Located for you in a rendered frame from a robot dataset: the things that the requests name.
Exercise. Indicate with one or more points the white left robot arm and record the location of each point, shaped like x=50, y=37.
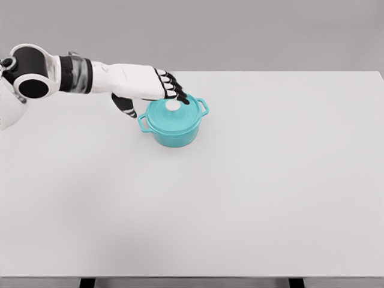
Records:
x=54, y=75

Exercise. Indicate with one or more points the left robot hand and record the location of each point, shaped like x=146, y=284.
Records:
x=138, y=81

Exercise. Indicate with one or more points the teal pot lid white knob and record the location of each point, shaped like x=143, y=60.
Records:
x=172, y=115

